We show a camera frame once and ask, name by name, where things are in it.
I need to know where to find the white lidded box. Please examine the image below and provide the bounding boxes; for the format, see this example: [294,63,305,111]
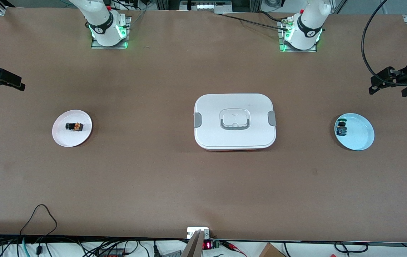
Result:
[193,93,277,151]

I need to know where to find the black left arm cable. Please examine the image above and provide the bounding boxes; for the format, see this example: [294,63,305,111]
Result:
[362,0,407,87]

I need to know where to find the black cable to arm base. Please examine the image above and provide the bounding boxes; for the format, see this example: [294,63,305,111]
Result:
[221,11,289,30]

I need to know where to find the brown cardboard box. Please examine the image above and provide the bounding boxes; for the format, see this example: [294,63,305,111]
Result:
[259,243,286,257]

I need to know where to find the thin black looped cable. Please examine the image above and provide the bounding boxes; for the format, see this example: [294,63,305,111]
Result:
[19,204,58,238]

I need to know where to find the light blue round plate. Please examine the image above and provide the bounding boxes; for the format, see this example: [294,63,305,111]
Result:
[334,113,375,151]

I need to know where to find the grey camera pole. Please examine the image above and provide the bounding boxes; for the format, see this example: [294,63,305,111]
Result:
[180,230,204,257]

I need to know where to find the pink round plate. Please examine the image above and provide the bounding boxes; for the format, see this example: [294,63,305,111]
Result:
[52,110,93,147]

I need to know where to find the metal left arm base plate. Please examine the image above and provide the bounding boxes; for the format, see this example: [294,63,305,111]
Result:
[279,20,317,53]

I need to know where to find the black adapter cable loop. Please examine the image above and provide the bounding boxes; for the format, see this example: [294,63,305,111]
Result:
[334,242,369,254]

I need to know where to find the red test clip leads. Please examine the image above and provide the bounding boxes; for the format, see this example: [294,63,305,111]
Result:
[221,240,247,257]

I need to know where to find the white table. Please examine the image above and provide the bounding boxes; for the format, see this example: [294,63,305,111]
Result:
[0,240,407,257]

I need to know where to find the white socket block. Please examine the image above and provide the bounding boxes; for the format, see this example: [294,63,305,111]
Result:
[187,227,210,240]

